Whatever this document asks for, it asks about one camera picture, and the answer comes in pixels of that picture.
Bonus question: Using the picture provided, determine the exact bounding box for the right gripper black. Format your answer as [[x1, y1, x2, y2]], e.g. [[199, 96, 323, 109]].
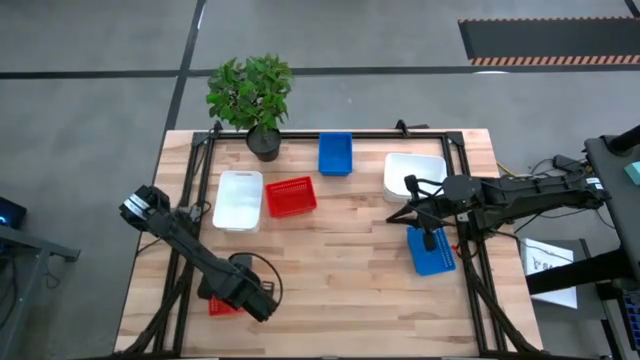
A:
[[385, 192, 459, 253]]

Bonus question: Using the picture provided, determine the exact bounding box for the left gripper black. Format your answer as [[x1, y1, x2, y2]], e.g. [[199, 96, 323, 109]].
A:
[[197, 272, 280, 324]]

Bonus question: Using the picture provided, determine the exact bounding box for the red slotted plastic basket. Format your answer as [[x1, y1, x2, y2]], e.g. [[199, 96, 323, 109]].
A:
[[207, 294, 247, 318], [264, 175, 319, 220]]

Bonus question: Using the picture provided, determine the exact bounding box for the large blue slotted basket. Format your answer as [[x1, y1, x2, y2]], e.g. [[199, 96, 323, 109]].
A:
[[405, 224, 458, 278]]

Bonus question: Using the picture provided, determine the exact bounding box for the white plastic storage bin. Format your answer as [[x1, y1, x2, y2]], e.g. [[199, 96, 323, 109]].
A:
[[383, 187, 416, 205], [211, 169, 265, 235], [383, 152, 449, 201]]

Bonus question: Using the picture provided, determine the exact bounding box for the blue slotted plastic basket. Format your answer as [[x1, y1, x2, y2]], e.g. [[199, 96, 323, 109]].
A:
[[317, 131, 354, 178]]

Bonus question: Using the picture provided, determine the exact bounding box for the white printed sign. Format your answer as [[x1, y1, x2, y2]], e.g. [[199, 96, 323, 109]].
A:
[[519, 237, 580, 310]]

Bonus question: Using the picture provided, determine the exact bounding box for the black cart beam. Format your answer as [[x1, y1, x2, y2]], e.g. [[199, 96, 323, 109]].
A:
[[524, 247, 640, 297]]

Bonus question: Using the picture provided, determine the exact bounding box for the grey metal stand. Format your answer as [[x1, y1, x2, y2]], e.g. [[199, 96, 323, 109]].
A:
[[0, 223, 82, 326]]

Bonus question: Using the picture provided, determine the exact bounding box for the black equipment cart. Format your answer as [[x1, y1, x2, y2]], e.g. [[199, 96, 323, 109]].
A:
[[583, 124, 640, 281]]

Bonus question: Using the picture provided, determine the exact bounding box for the green potted plant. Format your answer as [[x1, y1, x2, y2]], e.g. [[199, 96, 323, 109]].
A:
[[205, 53, 295, 163]]

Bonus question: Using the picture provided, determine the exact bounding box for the black device blue light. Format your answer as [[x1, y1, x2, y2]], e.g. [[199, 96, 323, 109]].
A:
[[0, 196, 29, 230]]

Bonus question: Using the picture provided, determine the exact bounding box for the blue crate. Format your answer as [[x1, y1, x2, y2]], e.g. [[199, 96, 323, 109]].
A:
[[621, 293, 640, 347]]

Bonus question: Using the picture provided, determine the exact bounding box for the black hazard striped mat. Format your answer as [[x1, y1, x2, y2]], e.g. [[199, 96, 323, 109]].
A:
[[457, 16, 640, 67]]

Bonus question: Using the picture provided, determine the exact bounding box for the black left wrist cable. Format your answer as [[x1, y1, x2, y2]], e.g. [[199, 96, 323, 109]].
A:
[[248, 251, 285, 307]]

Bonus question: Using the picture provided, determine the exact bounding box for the black metal table frame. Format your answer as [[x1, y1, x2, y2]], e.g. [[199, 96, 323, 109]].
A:
[[113, 118, 546, 359]]

